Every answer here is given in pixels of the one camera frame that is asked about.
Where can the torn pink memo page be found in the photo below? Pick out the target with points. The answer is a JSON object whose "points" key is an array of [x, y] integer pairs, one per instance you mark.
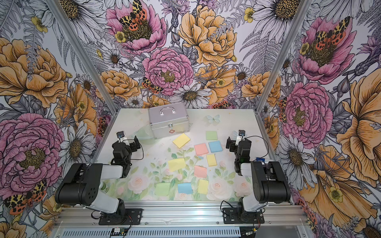
{"points": [[200, 172]]}

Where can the torn blue memo page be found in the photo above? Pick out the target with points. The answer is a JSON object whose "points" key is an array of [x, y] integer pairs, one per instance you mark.
{"points": [[185, 188]]}

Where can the pink and yellow memo pad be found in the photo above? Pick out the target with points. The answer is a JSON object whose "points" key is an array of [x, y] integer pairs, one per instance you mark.
{"points": [[201, 149]]}

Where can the torn green memo page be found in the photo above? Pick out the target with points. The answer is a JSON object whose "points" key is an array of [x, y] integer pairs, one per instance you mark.
{"points": [[162, 189]]}

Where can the aluminium front rail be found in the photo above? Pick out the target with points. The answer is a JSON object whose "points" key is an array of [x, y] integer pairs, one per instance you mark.
{"points": [[180, 214]]}

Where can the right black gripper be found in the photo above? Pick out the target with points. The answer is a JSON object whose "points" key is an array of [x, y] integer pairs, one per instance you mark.
{"points": [[232, 144]]}

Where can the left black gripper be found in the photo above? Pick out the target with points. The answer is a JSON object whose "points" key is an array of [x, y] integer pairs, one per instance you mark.
{"points": [[134, 148]]}

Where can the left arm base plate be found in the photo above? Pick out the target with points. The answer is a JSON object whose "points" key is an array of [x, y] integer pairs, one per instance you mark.
{"points": [[130, 217]]}

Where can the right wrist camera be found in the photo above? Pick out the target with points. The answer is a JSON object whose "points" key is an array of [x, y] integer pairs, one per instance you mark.
{"points": [[240, 135]]}

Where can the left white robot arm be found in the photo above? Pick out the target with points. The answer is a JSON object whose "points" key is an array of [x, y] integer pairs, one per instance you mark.
{"points": [[83, 182]]}

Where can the pale yellow memo pad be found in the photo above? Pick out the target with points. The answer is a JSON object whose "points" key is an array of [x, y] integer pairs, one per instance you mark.
{"points": [[181, 140]]}

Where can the blue memo pad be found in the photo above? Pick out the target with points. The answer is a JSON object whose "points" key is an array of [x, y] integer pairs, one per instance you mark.
{"points": [[215, 146]]}

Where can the silver metal first-aid case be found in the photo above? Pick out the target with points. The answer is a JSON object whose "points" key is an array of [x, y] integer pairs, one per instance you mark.
{"points": [[168, 120]]}

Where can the green cap white bottle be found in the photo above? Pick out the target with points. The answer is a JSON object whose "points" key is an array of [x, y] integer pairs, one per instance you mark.
{"points": [[104, 187]]}

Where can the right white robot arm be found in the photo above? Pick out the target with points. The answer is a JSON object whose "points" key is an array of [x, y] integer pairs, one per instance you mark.
{"points": [[268, 182]]}

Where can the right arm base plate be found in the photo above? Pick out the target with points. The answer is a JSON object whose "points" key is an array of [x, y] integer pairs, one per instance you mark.
{"points": [[236, 216]]}

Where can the green memo pad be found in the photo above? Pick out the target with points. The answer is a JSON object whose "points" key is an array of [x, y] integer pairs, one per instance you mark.
{"points": [[211, 135]]}

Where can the clear glass bowl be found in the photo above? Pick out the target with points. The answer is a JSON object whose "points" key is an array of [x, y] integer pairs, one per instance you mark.
{"points": [[145, 135]]}

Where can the torn yellow memo page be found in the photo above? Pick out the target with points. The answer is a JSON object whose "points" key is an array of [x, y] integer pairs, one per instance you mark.
{"points": [[202, 186]]}

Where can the green circuit board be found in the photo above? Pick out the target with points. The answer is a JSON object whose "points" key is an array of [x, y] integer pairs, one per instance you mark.
{"points": [[118, 232]]}

